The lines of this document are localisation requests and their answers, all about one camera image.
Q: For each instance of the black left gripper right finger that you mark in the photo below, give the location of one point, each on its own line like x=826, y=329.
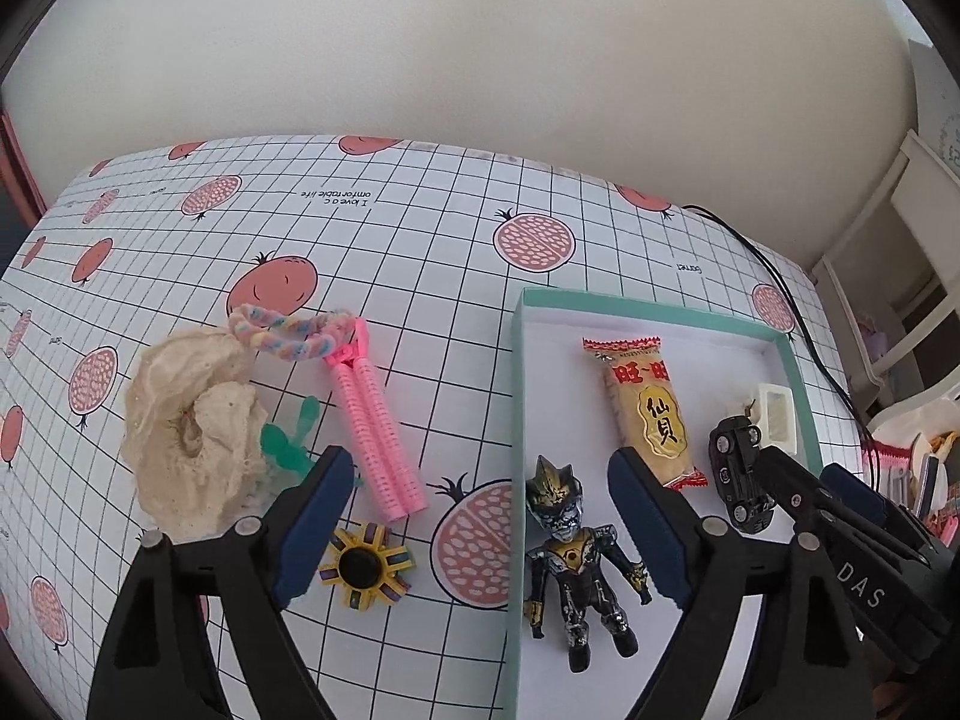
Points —
x=764, y=630

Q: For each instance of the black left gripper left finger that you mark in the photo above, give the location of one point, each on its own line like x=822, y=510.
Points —
x=155, y=660

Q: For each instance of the yellow striped gear toy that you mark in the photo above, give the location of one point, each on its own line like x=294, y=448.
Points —
x=366, y=566

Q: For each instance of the cream lace scrunchie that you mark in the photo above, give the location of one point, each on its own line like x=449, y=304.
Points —
x=193, y=421

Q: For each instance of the black toy car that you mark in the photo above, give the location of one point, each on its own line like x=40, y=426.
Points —
x=733, y=449

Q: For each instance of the black gold action figure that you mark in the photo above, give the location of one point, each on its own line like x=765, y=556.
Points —
x=572, y=557

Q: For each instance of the green translucent toy figure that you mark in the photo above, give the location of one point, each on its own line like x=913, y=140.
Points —
x=288, y=451

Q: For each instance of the white plastic hook holder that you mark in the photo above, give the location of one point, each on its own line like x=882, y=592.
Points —
x=772, y=410

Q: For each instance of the orange rice cracker packet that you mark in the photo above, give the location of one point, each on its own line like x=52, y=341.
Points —
x=647, y=412

